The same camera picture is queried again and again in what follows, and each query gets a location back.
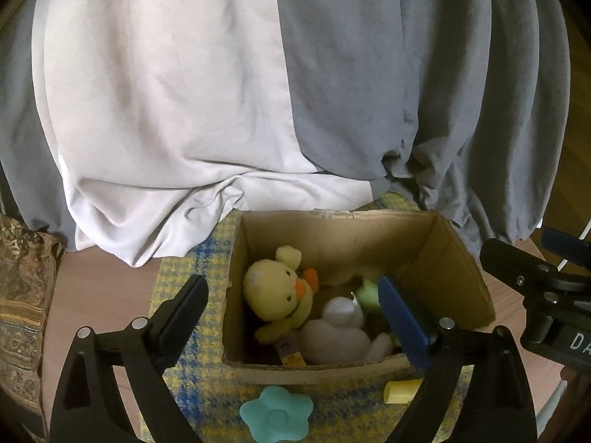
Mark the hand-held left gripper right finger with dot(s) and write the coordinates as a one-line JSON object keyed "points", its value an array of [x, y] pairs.
{"points": [[406, 327]]}

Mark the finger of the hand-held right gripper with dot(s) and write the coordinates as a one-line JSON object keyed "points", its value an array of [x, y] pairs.
{"points": [[512, 265], [568, 244]]}

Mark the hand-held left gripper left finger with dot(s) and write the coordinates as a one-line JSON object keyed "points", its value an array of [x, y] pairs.
{"points": [[182, 318]]}

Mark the green leaf toy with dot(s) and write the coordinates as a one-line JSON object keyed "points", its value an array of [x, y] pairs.
{"points": [[369, 297]]}

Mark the white bunny plush toy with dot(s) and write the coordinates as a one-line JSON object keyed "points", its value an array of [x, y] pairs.
{"points": [[332, 341]]}

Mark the yellow duck plush toy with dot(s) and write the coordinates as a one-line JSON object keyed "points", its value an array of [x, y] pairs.
{"points": [[272, 290]]}

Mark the brown cardboard box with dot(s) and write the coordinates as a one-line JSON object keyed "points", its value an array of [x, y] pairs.
{"points": [[351, 240]]}

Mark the colourful cube blocks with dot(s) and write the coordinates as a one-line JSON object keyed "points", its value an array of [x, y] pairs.
{"points": [[294, 359]]}

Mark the yellow and blue plaid mat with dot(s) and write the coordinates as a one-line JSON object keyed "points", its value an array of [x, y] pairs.
{"points": [[203, 378]]}

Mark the yellow cylinder block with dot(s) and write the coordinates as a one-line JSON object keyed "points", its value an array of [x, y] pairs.
{"points": [[399, 391]]}

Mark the teal flower toy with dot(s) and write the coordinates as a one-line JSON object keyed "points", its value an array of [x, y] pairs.
{"points": [[258, 415]]}

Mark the brown patterned cloth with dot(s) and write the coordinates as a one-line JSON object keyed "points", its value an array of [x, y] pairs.
{"points": [[23, 309]]}

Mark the grey curtain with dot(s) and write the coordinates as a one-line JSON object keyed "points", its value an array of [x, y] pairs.
{"points": [[415, 78], [23, 147]]}

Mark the white curtain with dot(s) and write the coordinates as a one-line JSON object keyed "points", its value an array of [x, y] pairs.
{"points": [[161, 101]]}

